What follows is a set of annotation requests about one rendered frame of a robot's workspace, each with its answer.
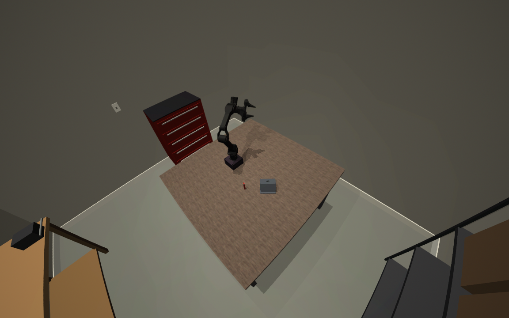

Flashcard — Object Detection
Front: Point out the grey sloped panel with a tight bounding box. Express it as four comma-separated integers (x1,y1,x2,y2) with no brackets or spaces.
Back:
260,179,276,194

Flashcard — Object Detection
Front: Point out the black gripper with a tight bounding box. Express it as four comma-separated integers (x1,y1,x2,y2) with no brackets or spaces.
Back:
236,99,256,122

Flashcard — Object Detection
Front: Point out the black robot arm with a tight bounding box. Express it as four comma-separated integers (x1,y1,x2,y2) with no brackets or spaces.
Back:
217,97,247,161

